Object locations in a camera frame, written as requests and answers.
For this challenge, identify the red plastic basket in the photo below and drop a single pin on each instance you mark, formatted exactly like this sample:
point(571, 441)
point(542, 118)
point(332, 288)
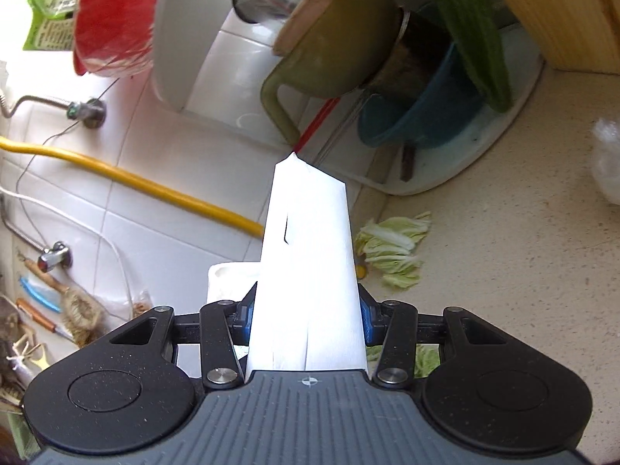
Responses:
point(113, 38)

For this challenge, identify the white foam takeout box front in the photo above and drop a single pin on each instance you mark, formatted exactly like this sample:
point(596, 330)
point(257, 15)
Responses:
point(306, 315)

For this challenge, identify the pale cabbage leaf pieces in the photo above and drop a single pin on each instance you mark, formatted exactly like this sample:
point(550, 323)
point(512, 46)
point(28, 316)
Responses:
point(389, 247)

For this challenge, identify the teal plastic basin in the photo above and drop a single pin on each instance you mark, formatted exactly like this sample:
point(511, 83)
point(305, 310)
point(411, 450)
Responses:
point(436, 116)

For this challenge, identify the green pepper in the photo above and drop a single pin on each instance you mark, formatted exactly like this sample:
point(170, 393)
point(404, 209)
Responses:
point(475, 33)

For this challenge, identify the red handled utensil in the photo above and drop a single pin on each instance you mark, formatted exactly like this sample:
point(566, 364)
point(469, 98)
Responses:
point(315, 124)

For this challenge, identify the steel pot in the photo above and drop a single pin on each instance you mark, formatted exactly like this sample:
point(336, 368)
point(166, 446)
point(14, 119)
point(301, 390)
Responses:
point(402, 75)

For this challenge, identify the clear plastic bag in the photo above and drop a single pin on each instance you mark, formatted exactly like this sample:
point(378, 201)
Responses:
point(606, 159)

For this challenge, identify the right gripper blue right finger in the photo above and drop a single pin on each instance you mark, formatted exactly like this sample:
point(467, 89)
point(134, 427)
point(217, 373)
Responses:
point(375, 320)

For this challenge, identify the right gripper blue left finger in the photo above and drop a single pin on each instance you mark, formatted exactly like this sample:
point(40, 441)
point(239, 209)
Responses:
point(241, 318)

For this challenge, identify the white dish rack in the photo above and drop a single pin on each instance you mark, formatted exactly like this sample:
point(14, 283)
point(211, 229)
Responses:
point(209, 66)

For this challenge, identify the wooden knife block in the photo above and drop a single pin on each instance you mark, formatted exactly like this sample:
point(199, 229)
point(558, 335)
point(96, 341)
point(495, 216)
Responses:
point(573, 35)

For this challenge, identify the dark green cabbage leaf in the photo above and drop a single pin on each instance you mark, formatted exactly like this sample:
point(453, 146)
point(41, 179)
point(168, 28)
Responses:
point(427, 359)

